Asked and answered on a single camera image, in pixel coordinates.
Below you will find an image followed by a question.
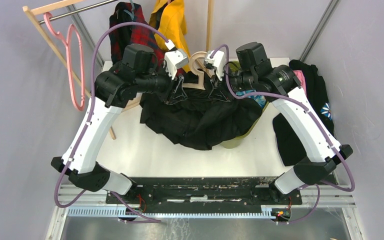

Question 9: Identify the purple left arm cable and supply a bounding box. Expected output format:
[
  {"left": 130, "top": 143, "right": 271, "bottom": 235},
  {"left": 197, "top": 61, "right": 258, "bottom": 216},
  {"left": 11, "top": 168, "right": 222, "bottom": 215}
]
[{"left": 53, "top": 21, "right": 171, "bottom": 224}]

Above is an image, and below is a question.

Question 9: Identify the yellow skirt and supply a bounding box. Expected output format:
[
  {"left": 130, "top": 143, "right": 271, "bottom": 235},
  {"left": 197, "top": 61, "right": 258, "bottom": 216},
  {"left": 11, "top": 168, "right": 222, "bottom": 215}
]
[{"left": 148, "top": 0, "right": 191, "bottom": 56}]

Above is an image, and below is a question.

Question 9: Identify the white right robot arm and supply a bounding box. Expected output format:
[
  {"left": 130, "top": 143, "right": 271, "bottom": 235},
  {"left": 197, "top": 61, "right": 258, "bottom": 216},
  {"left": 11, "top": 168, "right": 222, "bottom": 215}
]
[{"left": 204, "top": 41, "right": 355, "bottom": 204}]

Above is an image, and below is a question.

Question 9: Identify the pink garment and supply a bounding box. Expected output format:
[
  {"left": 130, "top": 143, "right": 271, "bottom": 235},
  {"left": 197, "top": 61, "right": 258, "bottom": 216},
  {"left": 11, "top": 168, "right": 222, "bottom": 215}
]
[{"left": 293, "top": 70, "right": 308, "bottom": 96}]

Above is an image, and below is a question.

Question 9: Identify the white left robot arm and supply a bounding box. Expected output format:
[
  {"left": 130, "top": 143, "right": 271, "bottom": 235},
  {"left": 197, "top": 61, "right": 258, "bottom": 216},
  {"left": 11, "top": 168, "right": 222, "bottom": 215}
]
[{"left": 51, "top": 43, "right": 189, "bottom": 204}]

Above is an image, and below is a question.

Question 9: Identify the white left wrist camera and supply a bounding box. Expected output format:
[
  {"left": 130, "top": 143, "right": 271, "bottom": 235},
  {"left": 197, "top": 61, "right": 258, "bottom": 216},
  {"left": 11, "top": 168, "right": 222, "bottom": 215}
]
[{"left": 164, "top": 39, "right": 189, "bottom": 80}]

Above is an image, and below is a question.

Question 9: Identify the black garment with flower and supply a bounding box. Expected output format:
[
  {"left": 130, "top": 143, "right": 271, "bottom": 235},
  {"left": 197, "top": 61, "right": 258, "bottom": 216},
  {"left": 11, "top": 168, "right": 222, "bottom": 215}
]
[{"left": 272, "top": 59, "right": 334, "bottom": 167}]

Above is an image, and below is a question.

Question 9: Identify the red plaid skirt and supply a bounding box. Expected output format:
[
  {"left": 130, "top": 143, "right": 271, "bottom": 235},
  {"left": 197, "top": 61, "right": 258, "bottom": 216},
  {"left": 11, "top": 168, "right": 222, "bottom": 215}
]
[{"left": 109, "top": 2, "right": 168, "bottom": 64}]

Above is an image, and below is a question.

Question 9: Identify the black skirt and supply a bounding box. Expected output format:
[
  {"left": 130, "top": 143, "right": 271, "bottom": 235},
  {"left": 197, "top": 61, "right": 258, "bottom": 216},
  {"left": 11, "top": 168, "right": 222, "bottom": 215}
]
[{"left": 140, "top": 74, "right": 263, "bottom": 151}]

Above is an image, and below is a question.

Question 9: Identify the white cable duct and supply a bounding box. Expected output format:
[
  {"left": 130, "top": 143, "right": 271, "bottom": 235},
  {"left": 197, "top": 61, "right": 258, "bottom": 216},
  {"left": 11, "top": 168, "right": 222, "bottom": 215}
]
[{"left": 67, "top": 205, "right": 275, "bottom": 220}]

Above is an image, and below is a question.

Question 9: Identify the blue floral skirt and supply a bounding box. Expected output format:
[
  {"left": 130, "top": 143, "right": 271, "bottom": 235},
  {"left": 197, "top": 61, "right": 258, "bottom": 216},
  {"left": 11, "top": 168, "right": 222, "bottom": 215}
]
[{"left": 236, "top": 90, "right": 267, "bottom": 109}]

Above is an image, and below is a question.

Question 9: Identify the wooden clothes rack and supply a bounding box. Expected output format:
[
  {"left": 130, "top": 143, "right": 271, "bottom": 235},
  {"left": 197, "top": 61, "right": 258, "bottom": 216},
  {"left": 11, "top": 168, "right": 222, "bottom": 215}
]
[{"left": 22, "top": 0, "right": 215, "bottom": 141}]

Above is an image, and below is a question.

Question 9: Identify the beige wooden hanger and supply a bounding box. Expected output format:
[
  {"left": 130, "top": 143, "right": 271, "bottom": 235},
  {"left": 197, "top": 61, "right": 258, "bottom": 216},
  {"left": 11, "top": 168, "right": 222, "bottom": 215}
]
[{"left": 182, "top": 51, "right": 215, "bottom": 90}]

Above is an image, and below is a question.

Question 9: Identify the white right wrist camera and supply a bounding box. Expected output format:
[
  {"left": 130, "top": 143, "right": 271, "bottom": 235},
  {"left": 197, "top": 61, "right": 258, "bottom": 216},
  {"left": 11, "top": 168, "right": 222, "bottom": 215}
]
[{"left": 204, "top": 50, "right": 227, "bottom": 81}]

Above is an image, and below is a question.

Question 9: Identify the olive green plastic basket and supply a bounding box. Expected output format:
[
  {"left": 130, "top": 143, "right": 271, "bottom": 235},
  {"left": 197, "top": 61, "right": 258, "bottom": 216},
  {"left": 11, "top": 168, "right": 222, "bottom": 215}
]
[{"left": 220, "top": 60, "right": 268, "bottom": 149}]

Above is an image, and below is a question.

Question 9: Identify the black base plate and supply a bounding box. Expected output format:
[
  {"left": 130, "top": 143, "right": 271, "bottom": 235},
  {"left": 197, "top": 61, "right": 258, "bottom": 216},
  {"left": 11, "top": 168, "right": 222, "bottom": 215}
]
[{"left": 122, "top": 176, "right": 303, "bottom": 214}]

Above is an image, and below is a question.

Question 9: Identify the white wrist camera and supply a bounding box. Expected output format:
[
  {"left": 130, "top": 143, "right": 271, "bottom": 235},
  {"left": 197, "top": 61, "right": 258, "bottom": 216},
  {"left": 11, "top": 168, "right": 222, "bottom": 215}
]
[
  {"left": 204, "top": 50, "right": 227, "bottom": 81},
  {"left": 164, "top": 39, "right": 189, "bottom": 80}
]

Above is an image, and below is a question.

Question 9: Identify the metal rack rod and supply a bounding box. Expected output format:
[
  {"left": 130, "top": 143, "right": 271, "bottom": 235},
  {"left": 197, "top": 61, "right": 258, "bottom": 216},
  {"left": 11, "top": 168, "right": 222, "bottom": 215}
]
[{"left": 31, "top": 0, "right": 116, "bottom": 25}]

